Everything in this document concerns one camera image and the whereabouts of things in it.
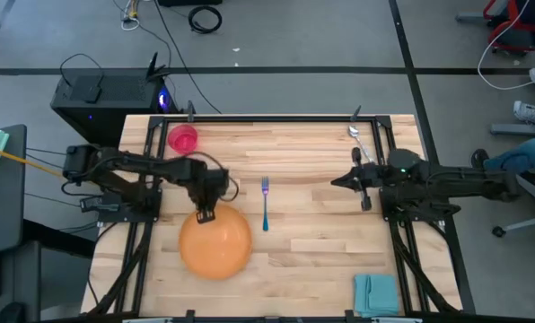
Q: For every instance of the teal folded cloth napkin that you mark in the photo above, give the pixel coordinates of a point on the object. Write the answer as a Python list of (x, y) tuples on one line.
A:
[(377, 294)]

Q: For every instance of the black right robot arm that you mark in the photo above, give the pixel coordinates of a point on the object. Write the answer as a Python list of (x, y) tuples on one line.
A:
[(451, 177)]

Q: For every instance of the black power adapter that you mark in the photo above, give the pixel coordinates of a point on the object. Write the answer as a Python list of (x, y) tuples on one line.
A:
[(98, 204)]

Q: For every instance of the orange plastic plate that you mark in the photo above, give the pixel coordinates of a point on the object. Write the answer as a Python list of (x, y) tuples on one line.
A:
[(216, 249)]

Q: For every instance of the black side desk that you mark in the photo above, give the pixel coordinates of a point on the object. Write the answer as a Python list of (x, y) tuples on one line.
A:
[(0, 202)]

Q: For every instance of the red and black chair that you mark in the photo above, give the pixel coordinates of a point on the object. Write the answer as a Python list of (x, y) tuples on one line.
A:
[(516, 33)]

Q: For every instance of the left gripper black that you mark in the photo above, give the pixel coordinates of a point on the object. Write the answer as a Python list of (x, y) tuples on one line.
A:
[(208, 186)]

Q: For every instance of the black aluminium table frame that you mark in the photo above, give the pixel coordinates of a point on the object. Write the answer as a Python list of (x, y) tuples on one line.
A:
[(267, 119)]

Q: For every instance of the person's black shoe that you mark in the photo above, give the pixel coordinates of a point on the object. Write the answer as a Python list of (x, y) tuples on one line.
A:
[(477, 158)]

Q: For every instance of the iridescent blue purple fork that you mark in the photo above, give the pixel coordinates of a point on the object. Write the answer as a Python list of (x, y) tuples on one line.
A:
[(265, 202)]

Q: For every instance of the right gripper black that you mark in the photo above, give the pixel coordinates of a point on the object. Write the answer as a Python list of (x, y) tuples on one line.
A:
[(367, 177)]

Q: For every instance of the black wifi antenna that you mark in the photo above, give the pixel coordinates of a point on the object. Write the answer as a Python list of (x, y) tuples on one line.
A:
[(153, 67)]

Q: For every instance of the silver metal spoon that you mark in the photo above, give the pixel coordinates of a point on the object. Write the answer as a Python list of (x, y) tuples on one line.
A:
[(356, 134)]

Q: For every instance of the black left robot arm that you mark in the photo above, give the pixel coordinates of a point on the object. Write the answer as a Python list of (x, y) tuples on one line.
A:
[(133, 160)]

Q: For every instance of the black computer tower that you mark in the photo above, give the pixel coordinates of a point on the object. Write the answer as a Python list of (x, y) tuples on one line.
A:
[(115, 112)]

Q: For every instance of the pink plastic cup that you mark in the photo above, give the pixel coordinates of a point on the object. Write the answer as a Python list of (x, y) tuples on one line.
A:
[(183, 139)]

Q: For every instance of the black computer mouse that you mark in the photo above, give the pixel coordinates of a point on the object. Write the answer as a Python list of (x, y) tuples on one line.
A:
[(10, 312)]

